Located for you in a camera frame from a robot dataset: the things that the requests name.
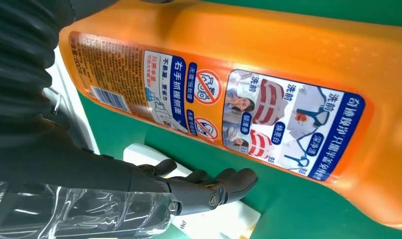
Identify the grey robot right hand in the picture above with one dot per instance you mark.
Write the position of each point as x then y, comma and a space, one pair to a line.
72, 178

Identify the white shampoo bottle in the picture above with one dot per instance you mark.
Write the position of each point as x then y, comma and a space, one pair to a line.
220, 222

